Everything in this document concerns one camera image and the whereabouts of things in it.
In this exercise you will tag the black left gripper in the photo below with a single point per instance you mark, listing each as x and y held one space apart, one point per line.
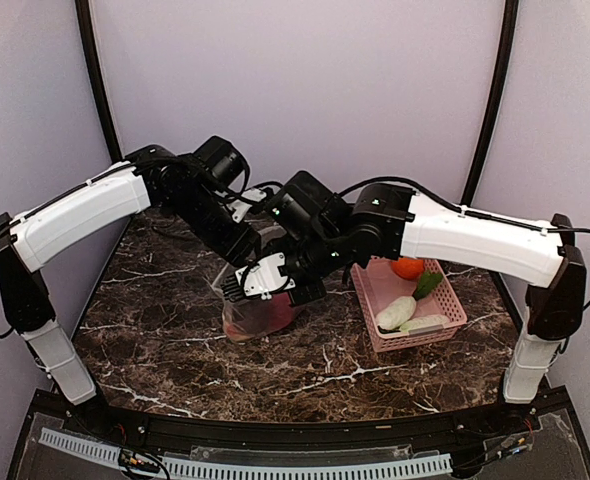
236 245

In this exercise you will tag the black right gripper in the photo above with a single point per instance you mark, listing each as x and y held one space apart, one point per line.
312 292

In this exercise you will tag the dark purple toy onion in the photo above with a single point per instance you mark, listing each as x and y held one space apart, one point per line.
278 313

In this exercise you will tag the clear zip top bag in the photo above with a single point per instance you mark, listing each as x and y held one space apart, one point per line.
245 313

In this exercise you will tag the red toy pomegranate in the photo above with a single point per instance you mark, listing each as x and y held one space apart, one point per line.
235 333

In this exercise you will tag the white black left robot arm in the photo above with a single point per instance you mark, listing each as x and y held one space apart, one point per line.
193 186

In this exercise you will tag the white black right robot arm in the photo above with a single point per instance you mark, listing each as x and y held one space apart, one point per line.
389 221

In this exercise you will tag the pink perforated plastic basket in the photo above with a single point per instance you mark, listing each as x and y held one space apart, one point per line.
377 286

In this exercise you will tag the white toy radish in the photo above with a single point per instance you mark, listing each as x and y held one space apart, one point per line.
396 313

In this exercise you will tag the orange toy fruit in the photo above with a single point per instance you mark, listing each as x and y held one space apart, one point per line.
408 268

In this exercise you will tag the green toy leaf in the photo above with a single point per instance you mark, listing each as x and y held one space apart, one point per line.
426 283

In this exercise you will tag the pale green toy cabbage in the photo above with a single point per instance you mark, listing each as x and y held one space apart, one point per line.
424 322

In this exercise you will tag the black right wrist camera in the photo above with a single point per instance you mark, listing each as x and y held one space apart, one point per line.
303 198

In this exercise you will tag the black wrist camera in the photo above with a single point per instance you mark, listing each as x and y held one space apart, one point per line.
303 198
224 162

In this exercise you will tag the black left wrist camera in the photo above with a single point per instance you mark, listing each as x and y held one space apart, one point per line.
224 162

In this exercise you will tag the black front mounting rail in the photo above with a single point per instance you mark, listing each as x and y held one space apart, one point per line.
451 431

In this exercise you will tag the grey slotted cable duct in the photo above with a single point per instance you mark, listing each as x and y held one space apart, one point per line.
219 463

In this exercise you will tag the black left frame post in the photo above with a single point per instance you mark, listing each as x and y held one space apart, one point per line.
95 77

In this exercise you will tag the black frame post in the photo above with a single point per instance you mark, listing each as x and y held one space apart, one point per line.
95 77
496 90

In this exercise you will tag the black right frame post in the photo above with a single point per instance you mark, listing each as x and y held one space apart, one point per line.
496 90

